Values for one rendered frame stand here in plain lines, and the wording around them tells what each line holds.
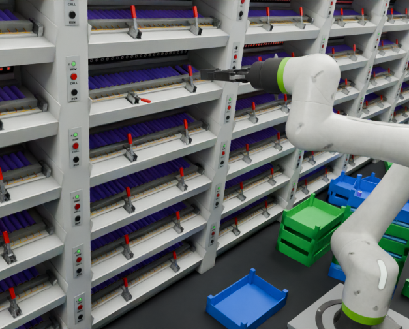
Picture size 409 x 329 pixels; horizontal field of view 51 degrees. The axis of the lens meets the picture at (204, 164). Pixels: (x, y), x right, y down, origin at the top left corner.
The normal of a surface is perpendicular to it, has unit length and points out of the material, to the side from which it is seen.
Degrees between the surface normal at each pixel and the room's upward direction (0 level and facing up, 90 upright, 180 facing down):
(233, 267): 0
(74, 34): 90
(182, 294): 0
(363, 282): 87
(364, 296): 87
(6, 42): 17
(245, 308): 0
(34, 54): 107
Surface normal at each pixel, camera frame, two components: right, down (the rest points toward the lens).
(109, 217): 0.32, -0.76
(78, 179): 0.74, 0.34
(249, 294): 0.10, -0.91
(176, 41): 0.68, 0.60
